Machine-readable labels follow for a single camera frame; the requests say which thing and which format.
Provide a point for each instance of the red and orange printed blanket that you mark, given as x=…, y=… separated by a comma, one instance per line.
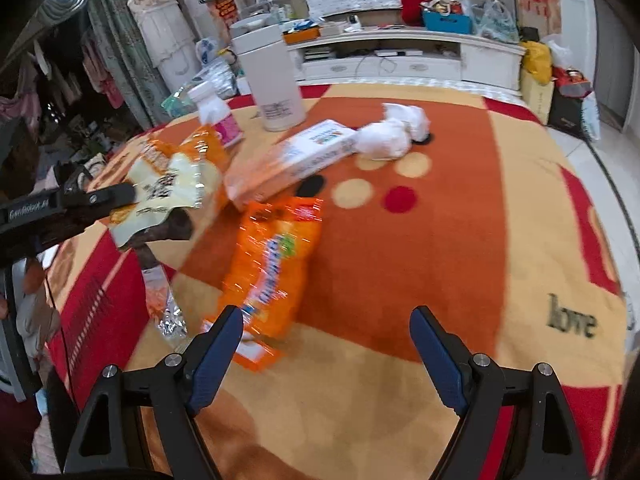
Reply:
x=450, y=260

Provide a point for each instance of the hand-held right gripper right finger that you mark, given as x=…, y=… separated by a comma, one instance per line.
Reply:
x=440, y=360

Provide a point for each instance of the clear plastic bag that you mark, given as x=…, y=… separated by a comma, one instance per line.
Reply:
x=495, y=22

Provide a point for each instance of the orange box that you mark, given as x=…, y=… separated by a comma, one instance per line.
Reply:
x=301, y=35

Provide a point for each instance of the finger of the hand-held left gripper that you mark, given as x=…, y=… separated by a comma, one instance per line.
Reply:
x=100, y=199

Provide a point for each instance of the yellow and black snack bag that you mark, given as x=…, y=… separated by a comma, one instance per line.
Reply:
x=170, y=185

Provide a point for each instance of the patterned green curtain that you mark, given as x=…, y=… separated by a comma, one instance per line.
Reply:
x=125, y=60

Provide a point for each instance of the red bag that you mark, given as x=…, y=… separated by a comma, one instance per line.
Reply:
x=572, y=82

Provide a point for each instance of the white tv cabinet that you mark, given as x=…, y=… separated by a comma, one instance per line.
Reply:
x=490, y=60

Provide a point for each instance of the silver foil bag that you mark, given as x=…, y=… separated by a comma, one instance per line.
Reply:
x=220, y=77

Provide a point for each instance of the clear plastic wrapper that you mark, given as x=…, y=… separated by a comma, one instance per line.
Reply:
x=167, y=310

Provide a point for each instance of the crumpled white tissue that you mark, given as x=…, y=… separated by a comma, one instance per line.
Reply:
x=382, y=141
x=407, y=120

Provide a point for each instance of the orange snack packet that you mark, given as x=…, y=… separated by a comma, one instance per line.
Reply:
x=275, y=260

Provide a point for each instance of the white thermos bottle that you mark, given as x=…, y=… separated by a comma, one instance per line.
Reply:
x=272, y=80

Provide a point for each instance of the white pill bottle pink label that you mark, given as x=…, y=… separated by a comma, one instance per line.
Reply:
x=215, y=110

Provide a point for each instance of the black shopping bag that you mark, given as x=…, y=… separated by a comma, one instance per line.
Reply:
x=565, y=112

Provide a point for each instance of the white plastic bag blue print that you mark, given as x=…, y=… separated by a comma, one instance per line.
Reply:
x=207, y=50

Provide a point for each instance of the blue basket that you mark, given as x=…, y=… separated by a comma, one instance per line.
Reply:
x=447, y=22

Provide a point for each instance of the teal wipes packet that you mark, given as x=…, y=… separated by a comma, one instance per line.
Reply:
x=177, y=102

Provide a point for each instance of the white lace covered appliance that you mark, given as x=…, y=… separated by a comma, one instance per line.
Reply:
x=160, y=30

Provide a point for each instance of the small red hanging decoration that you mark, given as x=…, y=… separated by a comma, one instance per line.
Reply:
x=226, y=10

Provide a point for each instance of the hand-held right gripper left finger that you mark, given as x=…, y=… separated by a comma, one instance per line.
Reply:
x=215, y=360

